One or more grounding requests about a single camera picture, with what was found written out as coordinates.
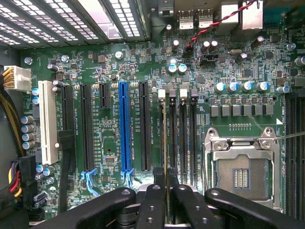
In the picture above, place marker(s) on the short black expansion slot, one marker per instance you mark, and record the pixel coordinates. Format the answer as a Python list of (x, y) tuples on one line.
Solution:
[(104, 95)]

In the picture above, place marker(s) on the white power connector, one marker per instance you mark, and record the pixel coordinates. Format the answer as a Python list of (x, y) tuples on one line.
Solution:
[(22, 76)]

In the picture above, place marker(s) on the thin metal locking lever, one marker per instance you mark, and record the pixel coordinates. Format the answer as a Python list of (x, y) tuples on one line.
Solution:
[(290, 136)]

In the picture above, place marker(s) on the silver CPU socket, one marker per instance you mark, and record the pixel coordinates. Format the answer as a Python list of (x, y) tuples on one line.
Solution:
[(240, 171)]

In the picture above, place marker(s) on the white expansion slot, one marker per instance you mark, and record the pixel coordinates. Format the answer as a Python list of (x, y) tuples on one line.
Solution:
[(47, 124)]

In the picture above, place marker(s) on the open black PC case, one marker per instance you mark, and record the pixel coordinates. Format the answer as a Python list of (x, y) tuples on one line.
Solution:
[(3, 171)]

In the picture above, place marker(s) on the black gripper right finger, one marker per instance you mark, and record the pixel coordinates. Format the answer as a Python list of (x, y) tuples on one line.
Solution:
[(226, 210)]

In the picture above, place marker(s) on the long black expansion slot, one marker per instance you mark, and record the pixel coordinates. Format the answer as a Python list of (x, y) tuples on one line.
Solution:
[(87, 126), (144, 126), (66, 107)]

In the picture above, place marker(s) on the silver USB port block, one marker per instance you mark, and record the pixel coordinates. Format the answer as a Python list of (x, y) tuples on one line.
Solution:
[(186, 20), (206, 19)]

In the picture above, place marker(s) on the silver ethernet port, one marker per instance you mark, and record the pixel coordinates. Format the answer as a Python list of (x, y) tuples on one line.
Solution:
[(252, 16)]

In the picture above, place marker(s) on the blue expansion slot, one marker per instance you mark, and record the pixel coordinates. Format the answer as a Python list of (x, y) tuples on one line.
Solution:
[(125, 126)]

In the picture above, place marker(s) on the tall silver port block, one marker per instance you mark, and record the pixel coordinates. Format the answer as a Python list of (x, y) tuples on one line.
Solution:
[(228, 21)]

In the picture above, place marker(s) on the blue serial port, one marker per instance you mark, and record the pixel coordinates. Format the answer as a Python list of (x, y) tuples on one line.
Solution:
[(274, 15)]

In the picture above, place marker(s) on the RAM slot black latches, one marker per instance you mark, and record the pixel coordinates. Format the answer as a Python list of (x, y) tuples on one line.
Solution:
[(291, 167), (173, 133), (194, 143)]

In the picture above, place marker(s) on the green motherboard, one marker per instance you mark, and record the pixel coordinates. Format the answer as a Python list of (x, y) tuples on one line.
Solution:
[(143, 59)]

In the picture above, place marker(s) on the RAM slot white latches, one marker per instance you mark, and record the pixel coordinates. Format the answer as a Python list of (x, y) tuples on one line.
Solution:
[(160, 128), (301, 167), (184, 143)]

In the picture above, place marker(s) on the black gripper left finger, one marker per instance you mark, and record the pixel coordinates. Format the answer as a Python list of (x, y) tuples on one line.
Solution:
[(107, 210)]

